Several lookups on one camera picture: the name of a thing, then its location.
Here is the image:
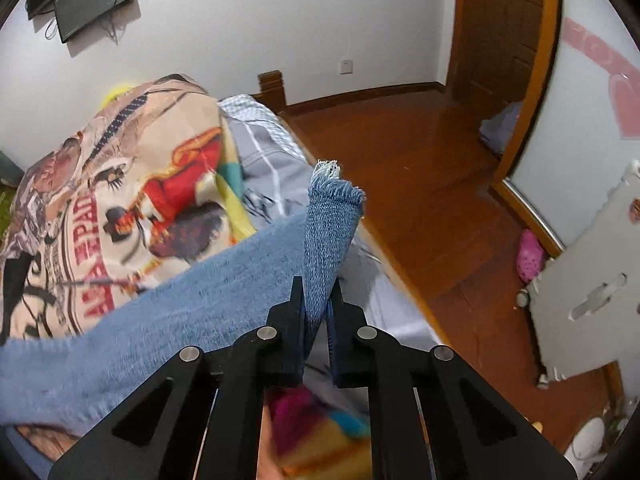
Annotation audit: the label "blue denim jeans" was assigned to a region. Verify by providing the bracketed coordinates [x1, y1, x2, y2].
[1, 162, 366, 436]

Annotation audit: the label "white slipper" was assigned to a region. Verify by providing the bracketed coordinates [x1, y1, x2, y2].
[564, 417, 606, 479]

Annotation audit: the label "pink croc shoe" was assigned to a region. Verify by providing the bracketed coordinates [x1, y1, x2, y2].
[515, 230, 544, 283]

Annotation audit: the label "grey foam board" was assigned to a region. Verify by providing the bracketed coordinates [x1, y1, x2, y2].
[528, 159, 639, 382]

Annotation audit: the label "printed poster blanket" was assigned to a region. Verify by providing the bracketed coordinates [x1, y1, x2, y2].
[1, 74, 254, 339]

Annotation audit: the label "grey checked bed sheet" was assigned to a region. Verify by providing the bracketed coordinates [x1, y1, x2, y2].
[218, 94, 442, 350]

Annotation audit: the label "purple cloth bundle on floor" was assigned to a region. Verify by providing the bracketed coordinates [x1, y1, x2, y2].
[480, 102, 522, 155]

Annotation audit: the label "sliding wardrobe door white panel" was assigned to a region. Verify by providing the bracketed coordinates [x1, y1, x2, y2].
[494, 0, 639, 257]

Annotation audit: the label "yellow plush pillow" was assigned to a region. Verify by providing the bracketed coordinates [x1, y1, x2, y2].
[101, 84, 134, 108]

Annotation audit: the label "wooden door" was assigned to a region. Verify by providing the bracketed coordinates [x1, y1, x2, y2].
[449, 0, 544, 134]

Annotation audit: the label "wooden bed post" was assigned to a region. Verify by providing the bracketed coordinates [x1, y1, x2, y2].
[254, 70, 288, 115]

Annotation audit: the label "white wall socket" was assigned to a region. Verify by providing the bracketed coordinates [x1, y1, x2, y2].
[340, 60, 354, 75]

